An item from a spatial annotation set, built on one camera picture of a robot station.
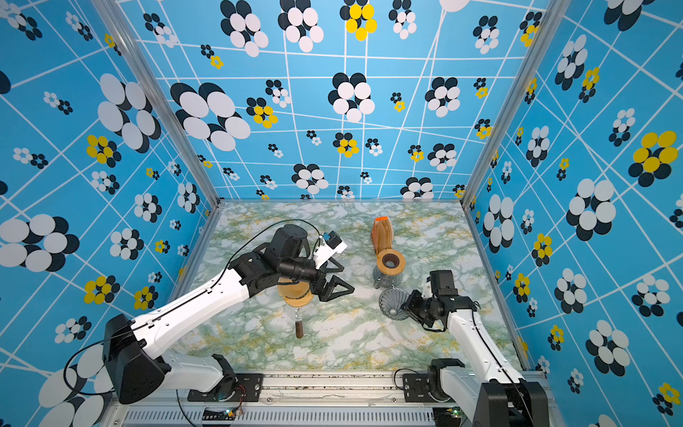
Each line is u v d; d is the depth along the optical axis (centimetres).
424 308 71
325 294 60
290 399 72
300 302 78
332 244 61
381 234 99
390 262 89
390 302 86
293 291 78
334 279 60
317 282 63
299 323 79
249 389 74
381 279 89
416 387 73
